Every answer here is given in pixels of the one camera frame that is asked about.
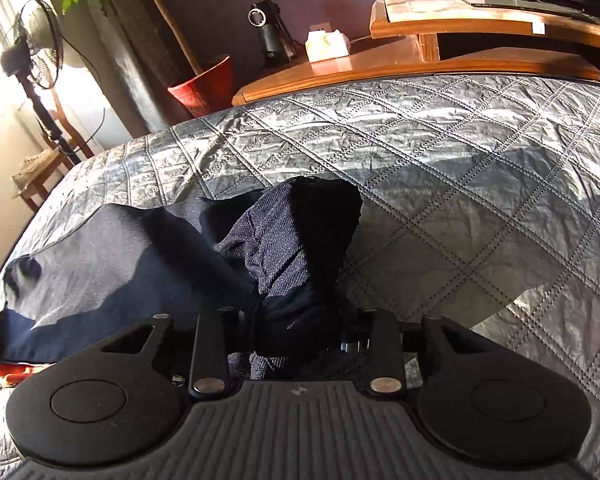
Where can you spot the black tabletop device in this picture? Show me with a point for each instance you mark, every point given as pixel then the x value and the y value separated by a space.
pixel 272 40

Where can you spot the wooden stool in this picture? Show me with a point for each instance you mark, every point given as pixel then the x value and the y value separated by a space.
pixel 26 194

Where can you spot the grey shiny curtain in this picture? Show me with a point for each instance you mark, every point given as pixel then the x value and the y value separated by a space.
pixel 125 70

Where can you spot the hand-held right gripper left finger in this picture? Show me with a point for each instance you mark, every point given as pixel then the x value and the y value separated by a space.
pixel 210 345

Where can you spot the wooden television stand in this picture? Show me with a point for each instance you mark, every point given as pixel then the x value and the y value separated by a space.
pixel 380 67

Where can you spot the red plant pot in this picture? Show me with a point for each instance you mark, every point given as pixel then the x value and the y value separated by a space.
pixel 205 90

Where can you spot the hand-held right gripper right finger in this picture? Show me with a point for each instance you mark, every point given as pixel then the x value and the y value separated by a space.
pixel 387 345

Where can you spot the navy jacket with orange lining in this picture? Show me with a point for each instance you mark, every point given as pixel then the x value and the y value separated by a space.
pixel 130 260

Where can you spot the silver quilted bedspread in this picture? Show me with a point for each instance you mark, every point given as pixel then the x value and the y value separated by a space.
pixel 455 185

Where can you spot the black standing fan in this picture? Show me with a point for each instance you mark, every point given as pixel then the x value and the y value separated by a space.
pixel 35 45

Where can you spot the small white box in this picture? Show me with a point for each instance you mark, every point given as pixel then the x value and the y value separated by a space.
pixel 327 45

